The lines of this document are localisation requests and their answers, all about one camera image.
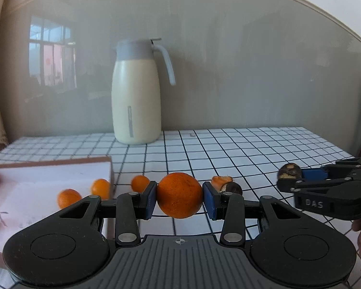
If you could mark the brown cardboard box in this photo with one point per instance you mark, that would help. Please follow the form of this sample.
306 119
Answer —
42 180

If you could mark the large orange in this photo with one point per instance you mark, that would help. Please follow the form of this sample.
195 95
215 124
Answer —
69 198

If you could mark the small orange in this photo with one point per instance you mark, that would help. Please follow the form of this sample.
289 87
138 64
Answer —
100 188
140 183

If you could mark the dark broken fruit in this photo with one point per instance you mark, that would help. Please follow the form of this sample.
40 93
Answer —
288 171

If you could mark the dark round fruit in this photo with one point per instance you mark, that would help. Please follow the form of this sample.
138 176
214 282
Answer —
235 188

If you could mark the white checked tablecloth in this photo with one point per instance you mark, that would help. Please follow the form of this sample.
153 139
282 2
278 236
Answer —
228 150

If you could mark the medium orange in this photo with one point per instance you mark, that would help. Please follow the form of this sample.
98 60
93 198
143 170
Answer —
180 195

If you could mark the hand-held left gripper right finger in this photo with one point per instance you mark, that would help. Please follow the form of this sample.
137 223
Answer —
208 200

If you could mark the cream thermos jug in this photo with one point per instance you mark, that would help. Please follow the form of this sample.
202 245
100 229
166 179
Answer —
137 96

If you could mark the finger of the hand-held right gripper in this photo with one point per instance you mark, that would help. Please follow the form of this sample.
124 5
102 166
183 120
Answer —
314 174
334 188

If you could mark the carrot piece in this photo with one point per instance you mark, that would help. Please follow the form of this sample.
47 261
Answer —
219 182

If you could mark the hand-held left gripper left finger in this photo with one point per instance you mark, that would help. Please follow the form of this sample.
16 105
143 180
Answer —
152 200

